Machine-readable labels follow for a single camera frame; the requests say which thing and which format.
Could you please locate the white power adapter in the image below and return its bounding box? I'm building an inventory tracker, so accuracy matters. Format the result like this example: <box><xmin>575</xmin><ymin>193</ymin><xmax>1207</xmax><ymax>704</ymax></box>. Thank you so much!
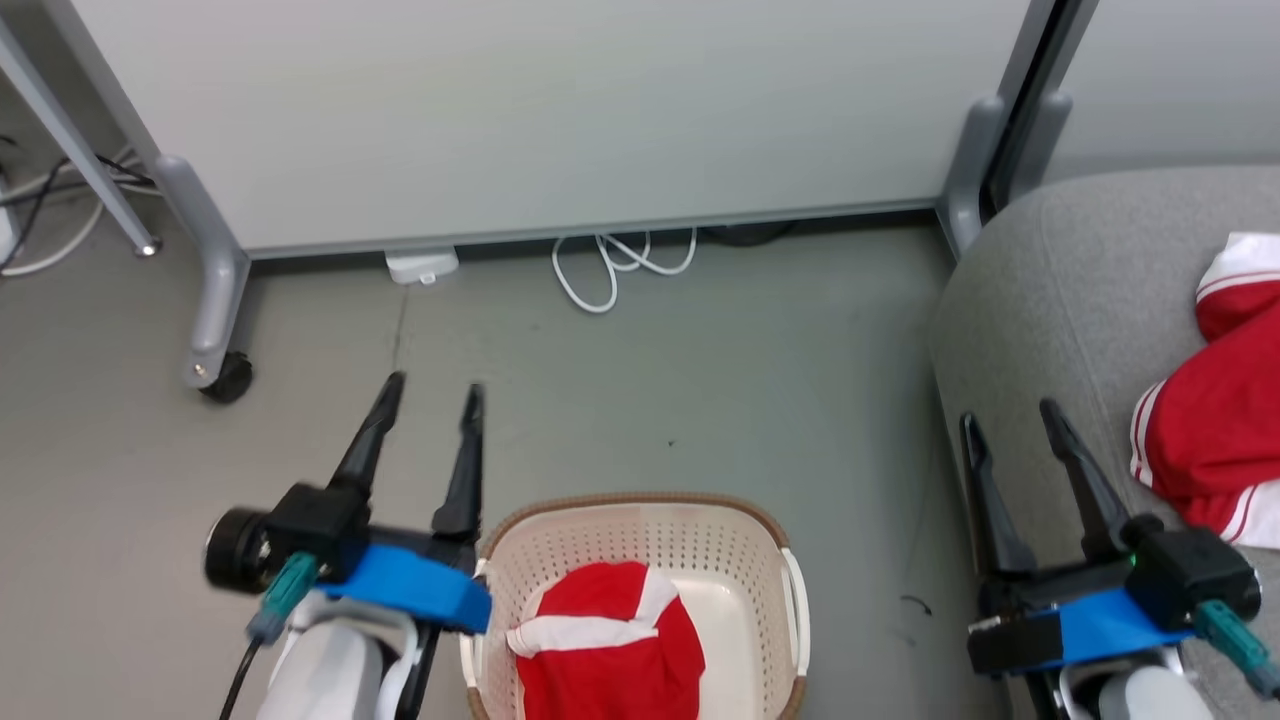
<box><xmin>385</xmin><ymin>248</ymin><xmax>461</xmax><ymax>288</ymax></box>

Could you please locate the red garment with white band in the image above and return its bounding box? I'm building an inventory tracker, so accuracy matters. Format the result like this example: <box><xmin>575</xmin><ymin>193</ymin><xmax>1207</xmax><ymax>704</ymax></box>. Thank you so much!
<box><xmin>507</xmin><ymin>560</ymin><xmax>707</xmax><ymax>720</ymax></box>

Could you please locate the cream laundry basket brown rim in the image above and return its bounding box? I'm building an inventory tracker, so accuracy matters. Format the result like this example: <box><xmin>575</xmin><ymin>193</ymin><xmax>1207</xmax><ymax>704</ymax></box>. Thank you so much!
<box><xmin>460</xmin><ymin>490</ymin><xmax>809</xmax><ymax>720</ymax></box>

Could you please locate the grey metal table leg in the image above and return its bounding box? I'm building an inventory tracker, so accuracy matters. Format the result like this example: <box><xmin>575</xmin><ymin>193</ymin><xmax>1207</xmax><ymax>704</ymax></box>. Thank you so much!
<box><xmin>0</xmin><ymin>15</ymin><xmax>163</xmax><ymax>259</ymax></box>

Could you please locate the black caster wheel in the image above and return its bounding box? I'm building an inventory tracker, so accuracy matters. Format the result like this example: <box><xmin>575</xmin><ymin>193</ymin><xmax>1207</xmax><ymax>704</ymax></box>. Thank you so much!
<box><xmin>198</xmin><ymin>352</ymin><xmax>254</xmax><ymax>405</ymax></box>

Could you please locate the white floor cable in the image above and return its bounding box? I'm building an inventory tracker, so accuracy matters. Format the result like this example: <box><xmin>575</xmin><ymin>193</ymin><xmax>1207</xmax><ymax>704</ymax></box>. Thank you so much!
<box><xmin>0</xmin><ymin>150</ymin><xmax>136</xmax><ymax>278</ymax></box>

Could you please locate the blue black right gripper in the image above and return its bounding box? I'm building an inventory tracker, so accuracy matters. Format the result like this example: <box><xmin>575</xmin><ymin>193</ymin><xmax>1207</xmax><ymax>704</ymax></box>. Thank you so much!
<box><xmin>960</xmin><ymin>398</ymin><xmax>1198</xmax><ymax>677</ymax></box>

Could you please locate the grey partition post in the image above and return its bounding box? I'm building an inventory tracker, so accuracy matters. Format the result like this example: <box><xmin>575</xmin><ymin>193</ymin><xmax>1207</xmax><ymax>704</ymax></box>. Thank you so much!
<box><xmin>1005</xmin><ymin>0</ymin><xmax>1101</xmax><ymax>201</ymax></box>
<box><xmin>935</xmin><ymin>0</ymin><xmax>1061</xmax><ymax>259</ymax></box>

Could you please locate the white coiled cable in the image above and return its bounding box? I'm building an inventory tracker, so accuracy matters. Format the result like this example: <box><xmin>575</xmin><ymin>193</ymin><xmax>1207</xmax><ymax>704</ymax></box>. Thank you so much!
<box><xmin>551</xmin><ymin>228</ymin><xmax>698</xmax><ymax>315</ymax></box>

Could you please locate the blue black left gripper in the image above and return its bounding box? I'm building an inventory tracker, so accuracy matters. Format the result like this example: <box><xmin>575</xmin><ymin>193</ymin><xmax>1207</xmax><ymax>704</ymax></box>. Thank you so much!
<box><xmin>320</xmin><ymin>372</ymin><xmax>493</xmax><ymax>635</ymax></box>

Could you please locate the teal right cable connector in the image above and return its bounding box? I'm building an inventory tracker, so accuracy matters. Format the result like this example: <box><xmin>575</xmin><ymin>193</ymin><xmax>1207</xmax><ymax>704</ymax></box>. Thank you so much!
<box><xmin>1193</xmin><ymin>598</ymin><xmax>1280</xmax><ymax>698</ymax></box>

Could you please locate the red garment with white stripes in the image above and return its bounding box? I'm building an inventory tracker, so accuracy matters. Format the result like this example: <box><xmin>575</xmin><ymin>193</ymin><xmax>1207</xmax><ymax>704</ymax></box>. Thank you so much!
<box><xmin>1130</xmin><ymin>232</ymin><xmax>1280</xmax><ymax>549</ymax></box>

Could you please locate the grey partition leg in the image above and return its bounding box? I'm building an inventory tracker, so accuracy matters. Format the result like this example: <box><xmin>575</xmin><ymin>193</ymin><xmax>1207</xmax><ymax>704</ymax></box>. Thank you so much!
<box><xmin>150</xmin><ymin>155</ymin><xmax>251</xmax><ymax>391</ymax></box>

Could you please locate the grey fabric sofa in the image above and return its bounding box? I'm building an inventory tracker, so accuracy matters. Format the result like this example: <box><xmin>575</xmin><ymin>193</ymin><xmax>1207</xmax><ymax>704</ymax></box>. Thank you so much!
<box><xmin>930</xmin><ymin>165</ymin><xmax>1280</xmax><ymax>720</ymax></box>

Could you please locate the teal cable connector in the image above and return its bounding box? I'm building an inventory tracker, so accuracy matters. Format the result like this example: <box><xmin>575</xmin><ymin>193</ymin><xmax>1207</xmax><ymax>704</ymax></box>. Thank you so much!
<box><xmin>248</xmin><ymin>553</ymin><xmax>321</xmax><ymax>644</ymax></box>
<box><xmin>1193</xmin><ymin>598</ymin><xmax>1280</xmax><ymax>698</ymax></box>

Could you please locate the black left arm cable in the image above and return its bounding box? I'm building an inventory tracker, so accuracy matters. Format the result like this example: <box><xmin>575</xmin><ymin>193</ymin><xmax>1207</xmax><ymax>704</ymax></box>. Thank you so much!
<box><xmin>218</xmin><ymin>638</ymin><xmax>263</xmax><ymax>720</ymax></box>

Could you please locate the teal left cable connector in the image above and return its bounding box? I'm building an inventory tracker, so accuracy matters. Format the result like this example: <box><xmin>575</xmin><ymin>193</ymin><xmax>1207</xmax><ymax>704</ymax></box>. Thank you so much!
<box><xmin>248</xmin><ymin>553</ymin><xmax>321</xmax><ymax>644</ymax></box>

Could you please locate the black floor cable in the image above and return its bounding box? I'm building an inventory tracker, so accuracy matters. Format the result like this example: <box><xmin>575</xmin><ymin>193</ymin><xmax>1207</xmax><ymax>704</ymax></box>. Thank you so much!
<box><xmin>0</xmin><ymin>135</ymin><xmax>153</xmax><ymax>271</ymax></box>

